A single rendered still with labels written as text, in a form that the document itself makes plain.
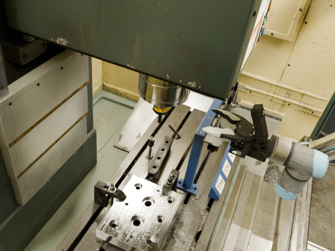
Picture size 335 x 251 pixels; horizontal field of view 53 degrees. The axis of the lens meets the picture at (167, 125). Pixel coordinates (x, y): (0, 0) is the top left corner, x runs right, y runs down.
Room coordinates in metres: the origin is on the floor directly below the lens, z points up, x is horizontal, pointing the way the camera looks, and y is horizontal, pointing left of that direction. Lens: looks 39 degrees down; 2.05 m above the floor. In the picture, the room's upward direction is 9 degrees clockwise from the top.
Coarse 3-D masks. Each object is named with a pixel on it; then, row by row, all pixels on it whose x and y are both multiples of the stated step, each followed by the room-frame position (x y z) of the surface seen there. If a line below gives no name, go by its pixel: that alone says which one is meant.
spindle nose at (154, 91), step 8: (144, 80) 0.79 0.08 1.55; (152, 80) 0.77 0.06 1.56; (160, 80) 0.77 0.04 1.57; (144, 88) 0.79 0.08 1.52; (152, 88) 0.77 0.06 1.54; (160, 88) 0.77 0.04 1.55; (168, 88) 0.77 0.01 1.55; (176, 88) 0.78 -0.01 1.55; (184, 88) 0.79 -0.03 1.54; (144, 96) 0.79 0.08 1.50; (152, 96) 0.77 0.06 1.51; (160, 96) 0.77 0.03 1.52; (168, 96) 0.77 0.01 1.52; (176, 96) 0.78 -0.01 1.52; (184, 96) 0.80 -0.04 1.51; (152, 104) 0.77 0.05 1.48; (160, 104) 0.77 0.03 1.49; (168, 104) 0.77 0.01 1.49; (176, 104) 0.78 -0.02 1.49
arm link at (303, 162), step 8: (296, 144) 0.73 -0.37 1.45; (296, 152) 0.71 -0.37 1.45; (304, 152) 0.71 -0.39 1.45; (312, 152) 0.71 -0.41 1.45; (320, 152) 0.72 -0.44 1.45; (288, 160) 0.70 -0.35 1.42; (296, 160) 0.69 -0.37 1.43; (304, 160) 0.69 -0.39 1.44; (312, 160) 0.69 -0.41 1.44; (320, 160) 0.69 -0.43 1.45; (328, 160) 0.70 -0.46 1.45; (288, 168) 0.71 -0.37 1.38; (296, 168) 0.69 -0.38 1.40; (304, 168) 0.68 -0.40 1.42; (312, 168) 0.68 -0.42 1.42; (320, 168) 0.68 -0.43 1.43; (296, 176) 0.69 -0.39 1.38; (304, 176) 0.68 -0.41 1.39; (312, 176) 0.68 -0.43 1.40; (320, 176) 0.67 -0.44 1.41
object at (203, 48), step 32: (32, 0) 0.83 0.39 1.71; (64, 0) 0.80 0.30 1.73; (96, 0) 0.77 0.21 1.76; (128, 0) 0.75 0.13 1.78; (160, 0) 0.73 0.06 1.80; (192, 0) 0.71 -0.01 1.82; (224, 0) 0.69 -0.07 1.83; (256, 0) 0.68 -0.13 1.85; (32, 32) 0.83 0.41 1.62; (64, 32) 0.80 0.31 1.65; (96, 32) 0.77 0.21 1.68; (128, 32) 0.75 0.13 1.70; (160, 32) 0.72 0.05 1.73; (192, 32) 0.70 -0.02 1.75; (224, 32) 0.68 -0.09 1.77; (128, 64) 0.75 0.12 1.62; (160, 64) 0.72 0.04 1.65; (192, 64) 0.70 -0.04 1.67; (224, 64) 0.68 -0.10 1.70; (224, 96) 0.67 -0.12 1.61
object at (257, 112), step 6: (252, 108) 0.77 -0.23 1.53; (258, 108) 0.76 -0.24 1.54; (252, 114) 0.75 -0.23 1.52; (258, 114) 0.75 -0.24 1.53; (264, 114) 0.77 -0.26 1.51; (252, 120) 0.75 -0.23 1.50; (258, 120) 0.75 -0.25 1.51; (264, 120) 0.77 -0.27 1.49; (258, 126) 0.75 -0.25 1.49; (264, 126) 0.76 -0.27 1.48; (258, 132) 0.74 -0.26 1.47; (264, 132) 0.75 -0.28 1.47; (258, 138) 0.74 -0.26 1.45; (264, 138) 0.74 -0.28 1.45
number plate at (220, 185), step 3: (219, 177) 1.03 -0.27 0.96; (219, 180) 1.02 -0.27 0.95; (222, 180) 1.03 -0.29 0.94; (216, 183) 0.99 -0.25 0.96; (219, 183) 1.00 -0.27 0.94; (222, 183) 1.02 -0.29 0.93; (216, 186) 0.98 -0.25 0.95; (219, 186) 0.99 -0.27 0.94; (222, 186) 1.01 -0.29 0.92; (219, 189) 0.98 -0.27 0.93; (222, 189) 0.99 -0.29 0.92; (219, 192) 0.97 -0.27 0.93
